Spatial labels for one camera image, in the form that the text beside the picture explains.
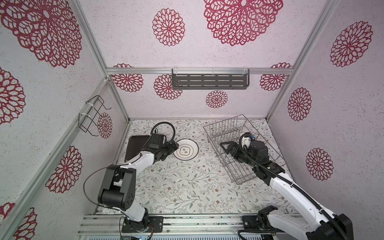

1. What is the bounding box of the grey slotted wall shelf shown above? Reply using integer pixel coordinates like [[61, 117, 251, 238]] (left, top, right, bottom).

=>
[[171, 69, 250, 90]]

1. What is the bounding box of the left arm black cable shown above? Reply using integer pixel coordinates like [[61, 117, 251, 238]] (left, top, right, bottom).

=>
[[83, 121, 177, 211]]

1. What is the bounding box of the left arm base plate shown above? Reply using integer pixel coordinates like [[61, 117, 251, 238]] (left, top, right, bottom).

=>
[[122, 216, 164, 234]]

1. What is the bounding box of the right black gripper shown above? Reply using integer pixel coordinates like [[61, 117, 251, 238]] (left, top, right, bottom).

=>
[[220, 142, 258, 170]]

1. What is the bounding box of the black wire wall basket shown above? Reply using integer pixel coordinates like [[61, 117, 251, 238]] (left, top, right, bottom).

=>
[[78, 95, 113, 139]]

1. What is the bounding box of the aluminium mounting rail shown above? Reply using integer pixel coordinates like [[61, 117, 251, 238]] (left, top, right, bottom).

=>
[[77, 212, 330, 236]]

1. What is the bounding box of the grey round plate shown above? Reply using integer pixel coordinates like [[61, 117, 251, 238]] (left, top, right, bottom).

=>
[[173, 139, 199, 161]]

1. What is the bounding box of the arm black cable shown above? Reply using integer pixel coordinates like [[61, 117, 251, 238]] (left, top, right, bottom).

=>
[[236, 132, 350, 240], [83, 121, 177, 211]]

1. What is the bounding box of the chrome wire dish rack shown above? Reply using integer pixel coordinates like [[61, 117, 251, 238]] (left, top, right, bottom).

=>
[[204, 115, 286, 184]]

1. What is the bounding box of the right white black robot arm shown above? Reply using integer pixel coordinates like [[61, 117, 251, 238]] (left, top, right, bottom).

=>
[[220, 133, 354, 240]]

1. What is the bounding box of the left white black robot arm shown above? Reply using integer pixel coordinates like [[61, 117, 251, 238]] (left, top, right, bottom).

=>
[[98, 134, 179, 232]]

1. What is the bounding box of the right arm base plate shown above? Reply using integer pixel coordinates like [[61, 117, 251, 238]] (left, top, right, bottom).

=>
[[242, 215, 284, 234]]

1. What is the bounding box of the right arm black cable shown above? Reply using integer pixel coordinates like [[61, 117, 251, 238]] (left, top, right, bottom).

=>
[[236, 132, 350, 240]]

